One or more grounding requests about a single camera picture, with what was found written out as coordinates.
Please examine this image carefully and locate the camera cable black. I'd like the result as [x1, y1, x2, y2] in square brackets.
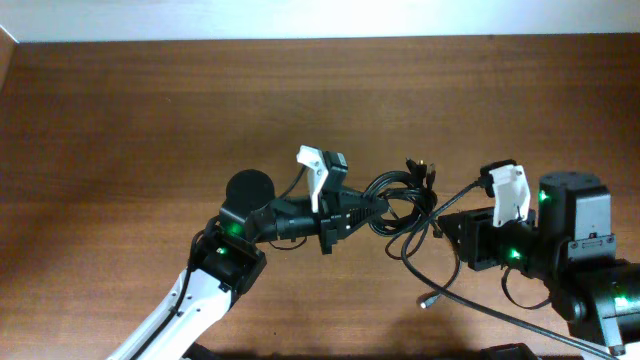
[399, 179, 621, 360]
[110, 169, 284, 359]

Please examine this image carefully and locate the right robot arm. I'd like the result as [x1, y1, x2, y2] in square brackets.
[438, 171, 639, 355]

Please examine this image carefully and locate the black usb cable bundle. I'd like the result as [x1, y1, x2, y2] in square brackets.
[362, 157, 464, 310]

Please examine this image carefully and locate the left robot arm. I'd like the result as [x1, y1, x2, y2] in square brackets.
[110, 170, 388, 359]

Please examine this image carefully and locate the left camera cable black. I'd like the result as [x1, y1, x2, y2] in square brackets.
[110, 169, 284, 359]

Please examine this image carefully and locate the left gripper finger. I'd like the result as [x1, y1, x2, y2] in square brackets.
[345, 199, 389, 234]
[331, 187, 371, 208]

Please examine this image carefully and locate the right camera cable black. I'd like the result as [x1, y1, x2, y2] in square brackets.
[399, 179, 621, 360]

